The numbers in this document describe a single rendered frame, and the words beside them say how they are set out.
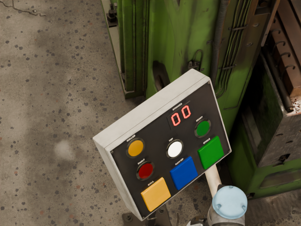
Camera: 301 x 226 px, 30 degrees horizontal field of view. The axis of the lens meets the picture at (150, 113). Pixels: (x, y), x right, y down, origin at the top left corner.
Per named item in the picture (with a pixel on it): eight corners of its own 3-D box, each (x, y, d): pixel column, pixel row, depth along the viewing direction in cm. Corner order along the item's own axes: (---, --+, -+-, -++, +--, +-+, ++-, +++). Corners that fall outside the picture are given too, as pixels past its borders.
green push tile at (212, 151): (224, 154, 162) (219, 136, 158) (205, 169, 160) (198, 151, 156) (220, 152, 164) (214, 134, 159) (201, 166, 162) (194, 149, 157)
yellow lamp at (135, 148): (145, 154, 144) (145, 148, 140) (127, 158, 144) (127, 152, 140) (143, 144, 146) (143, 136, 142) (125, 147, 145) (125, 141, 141)
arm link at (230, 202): (213, 218, 122) (213, 181, 126) (208, 232, 132) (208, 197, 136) (249, 220, 122) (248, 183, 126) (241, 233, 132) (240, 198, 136)
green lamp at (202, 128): (211, 134, 155) (213, 128, 151) (195, 138, 155) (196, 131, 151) (208, 124, 157) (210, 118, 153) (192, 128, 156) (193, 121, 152)
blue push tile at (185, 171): (198, 175, 159) (192, 156, 155) (178, 191, 157) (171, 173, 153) (194, 172, 161) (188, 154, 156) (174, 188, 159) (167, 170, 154)
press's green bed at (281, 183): (314, 186, 262) (347, 147, 220) (238, 204, 257) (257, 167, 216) (274, 85, 286) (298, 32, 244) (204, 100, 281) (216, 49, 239)
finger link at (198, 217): (186, 223, 151) (208, 219, 144) (187, 217, 151) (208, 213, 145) (199, 228, 153) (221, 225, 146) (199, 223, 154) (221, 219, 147)
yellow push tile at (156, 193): (171, 196, 156) (163, 178, 152) (150, 212, 154) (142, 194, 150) (167, 193, 158) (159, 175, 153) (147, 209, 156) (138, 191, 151)
